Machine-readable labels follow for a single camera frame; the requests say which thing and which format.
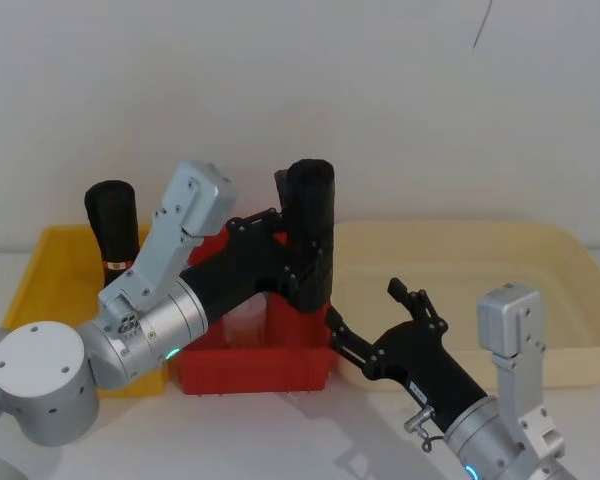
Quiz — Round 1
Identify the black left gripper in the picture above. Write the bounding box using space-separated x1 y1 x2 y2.
178 168 331 322

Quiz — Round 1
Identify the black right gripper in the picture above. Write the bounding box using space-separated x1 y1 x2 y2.
325 277 491 434

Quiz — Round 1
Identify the black cylindrical roll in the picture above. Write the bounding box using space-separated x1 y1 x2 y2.
285 158 337 314

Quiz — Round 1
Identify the cream plastic tray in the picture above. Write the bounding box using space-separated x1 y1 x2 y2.
326 219 600 394

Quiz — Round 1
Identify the clear plastic cup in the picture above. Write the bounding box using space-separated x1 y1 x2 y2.
221 294 272 350

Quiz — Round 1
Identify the red plastic bin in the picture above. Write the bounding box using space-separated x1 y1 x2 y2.
172 222 339 399

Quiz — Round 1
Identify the black roll with red label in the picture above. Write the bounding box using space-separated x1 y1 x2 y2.
84 180 142 289

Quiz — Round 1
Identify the white table cloth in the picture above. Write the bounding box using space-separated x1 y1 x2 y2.
0 239 600 480

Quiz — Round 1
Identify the yellow plastic tray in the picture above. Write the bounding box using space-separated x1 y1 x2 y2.
1 224 172 399

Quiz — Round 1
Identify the thin cable with silver plug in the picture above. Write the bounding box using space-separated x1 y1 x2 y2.
403 404 449 454

